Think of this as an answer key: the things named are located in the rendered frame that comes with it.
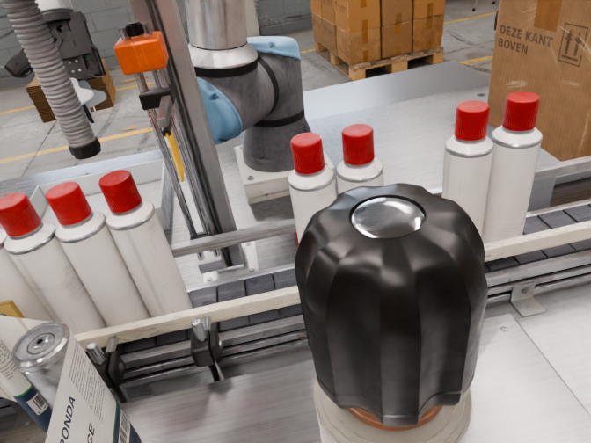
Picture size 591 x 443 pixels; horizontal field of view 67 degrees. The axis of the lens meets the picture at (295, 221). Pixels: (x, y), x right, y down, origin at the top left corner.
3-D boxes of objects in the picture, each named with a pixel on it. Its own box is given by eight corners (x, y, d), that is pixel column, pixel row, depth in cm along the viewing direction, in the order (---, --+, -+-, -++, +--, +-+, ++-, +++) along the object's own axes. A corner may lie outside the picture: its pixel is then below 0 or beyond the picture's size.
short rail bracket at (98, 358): (116, 424, 51) (71, 359, 44) (124, 377, 56) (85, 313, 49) (144, 417, 51) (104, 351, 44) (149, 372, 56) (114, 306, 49)
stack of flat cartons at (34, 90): (41, 123, 397) (24, 89, 378) (50, 105, 440) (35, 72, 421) (114, 106, 407) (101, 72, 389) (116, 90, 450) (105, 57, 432)
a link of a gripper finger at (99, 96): (115, 118, 95) (98, 81, 88) (87, 124, 95) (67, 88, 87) (114, 109, 97) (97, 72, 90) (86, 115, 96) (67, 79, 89)
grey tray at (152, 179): (19, 263, 80) (5, 241, 77) (47, 205, 96) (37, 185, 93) (169, 228, 82) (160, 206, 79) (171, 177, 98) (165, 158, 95)
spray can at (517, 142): (490, 261, 57) (514, 109, 45) (470, 237, 61) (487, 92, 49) (528, 252, 57) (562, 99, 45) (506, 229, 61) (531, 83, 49)
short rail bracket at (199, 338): (209, 402, 51) (180, 334, 45) (209, 380, 54) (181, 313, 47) (237, 395, 52) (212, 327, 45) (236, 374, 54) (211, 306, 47)
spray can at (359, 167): (352, 292, 56) (339, 144, 44) (341, 265, 60) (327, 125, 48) (391, 283, 56) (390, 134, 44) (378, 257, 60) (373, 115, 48)
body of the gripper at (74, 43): (100, 76, 83) (76, 7, 79) (53, 86, 82) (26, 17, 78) (107, 78, 90) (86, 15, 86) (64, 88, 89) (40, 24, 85)
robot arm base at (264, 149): (251, 178, 84) (243, 129, 78) (237, 148, 96) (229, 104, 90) (326, 162, 87) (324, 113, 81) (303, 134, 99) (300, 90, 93)
